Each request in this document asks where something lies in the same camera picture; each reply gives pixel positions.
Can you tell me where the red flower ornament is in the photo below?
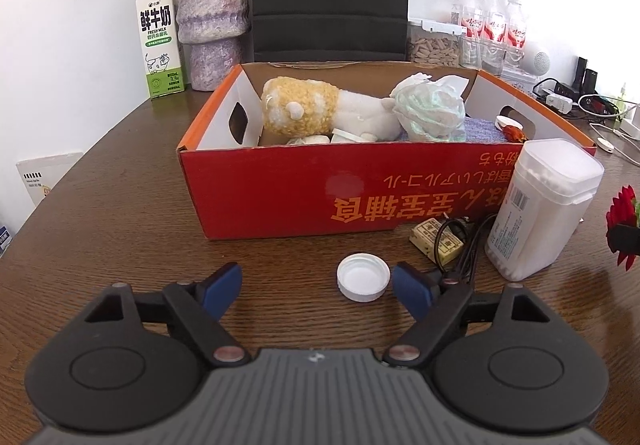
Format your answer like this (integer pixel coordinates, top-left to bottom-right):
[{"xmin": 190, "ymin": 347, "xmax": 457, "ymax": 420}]
[{"xmin": 605, "ymin": 185, "xmax": 639, "ymax": 271}]

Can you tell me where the cotton swab box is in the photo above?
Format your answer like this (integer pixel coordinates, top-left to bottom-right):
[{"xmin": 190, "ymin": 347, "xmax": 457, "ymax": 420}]
[{"xmin": 485, "ymin": 138, "xmax": 604, "ymax": 281}]

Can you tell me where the purple fabric pouch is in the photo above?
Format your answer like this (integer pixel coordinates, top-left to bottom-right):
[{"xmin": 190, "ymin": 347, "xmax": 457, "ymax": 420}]
[{"xmin": 463, "ymin": 116, "xmax": 508, "ymax": 144}]

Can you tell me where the small white lid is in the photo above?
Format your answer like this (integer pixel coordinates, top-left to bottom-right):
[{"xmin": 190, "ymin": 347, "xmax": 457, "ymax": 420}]
[{"xmin": 331, "ymin": 128, "xmax": 378, "ymax": 144}]

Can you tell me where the plastic bag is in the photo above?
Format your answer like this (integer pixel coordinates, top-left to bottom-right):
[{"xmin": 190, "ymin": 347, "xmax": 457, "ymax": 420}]
[{"xmin": 390, "ymin": 72, "xmax": 469, "ymax": 142}]

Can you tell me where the yellow white plush toy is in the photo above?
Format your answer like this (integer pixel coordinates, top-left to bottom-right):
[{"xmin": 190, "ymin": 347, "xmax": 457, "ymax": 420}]
[{"xmin": 260, "ymin": 76, "xmax": 401, "ymax": 142}]

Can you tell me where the large white bottle cap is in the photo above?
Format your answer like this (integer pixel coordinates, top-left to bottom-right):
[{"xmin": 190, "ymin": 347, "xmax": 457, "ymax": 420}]
[{"xmin": 495, "ymin": 114, "xmax": 524, "ymax": 131}]

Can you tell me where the white tissue ball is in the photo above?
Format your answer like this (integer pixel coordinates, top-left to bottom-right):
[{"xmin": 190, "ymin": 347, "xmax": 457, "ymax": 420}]
[{"xmin": 286, "ymin": 135, "xmax": 331, "ymax": 146}]

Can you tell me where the small white capped jar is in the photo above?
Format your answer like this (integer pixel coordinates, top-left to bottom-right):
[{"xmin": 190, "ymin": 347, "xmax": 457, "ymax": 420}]
[{"xmin": 336, "ymin": 253, "xmax": 390, "ymax": 303}]

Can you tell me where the small yellow packet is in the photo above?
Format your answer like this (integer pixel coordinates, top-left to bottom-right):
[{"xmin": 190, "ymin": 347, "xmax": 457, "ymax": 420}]
[{"xmin": 408, "ymin": 217, "xmax": 467, "ymax": 267}]

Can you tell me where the red cardboard box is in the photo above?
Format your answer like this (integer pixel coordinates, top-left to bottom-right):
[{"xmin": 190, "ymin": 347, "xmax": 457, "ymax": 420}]
[{"xmin": 176, "ymin": 60, "xmax": 598, "ymax": 241}]

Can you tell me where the white power adapter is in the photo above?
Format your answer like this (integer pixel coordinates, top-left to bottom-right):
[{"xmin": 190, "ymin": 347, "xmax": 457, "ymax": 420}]
[{"xmin": 544, "ymin": 93, "xmax": 574, "ymax": 116}]

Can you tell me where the white round speaker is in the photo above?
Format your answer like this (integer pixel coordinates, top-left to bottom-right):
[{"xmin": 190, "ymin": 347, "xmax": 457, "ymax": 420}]
[{"xmin": 527, "ymin": 50, "xmax": 551, "ymax": 76}]

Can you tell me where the water bottle right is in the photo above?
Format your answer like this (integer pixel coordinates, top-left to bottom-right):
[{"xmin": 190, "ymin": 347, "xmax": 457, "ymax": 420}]
[{"xmin": 504, "ymin": 0, "xmax": 527, "ymax": 68}]

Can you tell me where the water bottle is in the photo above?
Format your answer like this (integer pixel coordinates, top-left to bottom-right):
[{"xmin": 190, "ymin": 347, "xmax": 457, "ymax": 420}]
[
  {"xmin": 451, "ymin": 0, "xmax": 484, "ymax": 69},
  {"xmin": 504, "ymin": 0, "xmax": 527, "ymax": 68},
  {"xmin": 480, "ymin": 0, "xmax": 508, "ymax": 76}
]

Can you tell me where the water bottle middle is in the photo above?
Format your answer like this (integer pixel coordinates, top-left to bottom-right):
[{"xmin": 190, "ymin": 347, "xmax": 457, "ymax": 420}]
[{"xmin": 480, "ymin": 0, "xmax": 508, "ymax": 76}]

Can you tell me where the clear seed container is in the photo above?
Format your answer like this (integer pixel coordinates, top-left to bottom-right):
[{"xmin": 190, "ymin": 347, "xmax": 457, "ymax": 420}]
[{"xmin": 408, "ymin": 19, "xmax": 463, "ymax": 67}]

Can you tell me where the water bottle left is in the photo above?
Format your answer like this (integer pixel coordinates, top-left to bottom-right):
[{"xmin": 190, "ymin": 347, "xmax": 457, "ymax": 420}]
[{"xmin": 451, "ymin": 0, "xmax": 484, "ymax": 69}]

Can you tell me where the purple ceramic vase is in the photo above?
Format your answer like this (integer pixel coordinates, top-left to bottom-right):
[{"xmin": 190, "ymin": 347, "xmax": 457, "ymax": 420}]
[{"xmin": 177, "ymin": 0, "xmax": 250, "ymax": 92}]

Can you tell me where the white green milk carton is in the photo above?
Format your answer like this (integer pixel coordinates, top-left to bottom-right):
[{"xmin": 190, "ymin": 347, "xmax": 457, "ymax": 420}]
[{"xmin": 136, "ymin": 0, "xmax": 184, "ymax": 98}]

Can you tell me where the white charging cable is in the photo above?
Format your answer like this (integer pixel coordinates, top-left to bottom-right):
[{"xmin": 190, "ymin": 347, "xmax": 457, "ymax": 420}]
[{"xmin": 579, "ymin": 94, "xmax": 640, "ymax": 169}]

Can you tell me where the white leaflet by wall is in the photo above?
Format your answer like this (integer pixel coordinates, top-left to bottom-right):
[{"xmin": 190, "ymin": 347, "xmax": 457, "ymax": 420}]
[{"xmin": 16, "ymin": 152, "xmax": 84, "ymax": 206}]

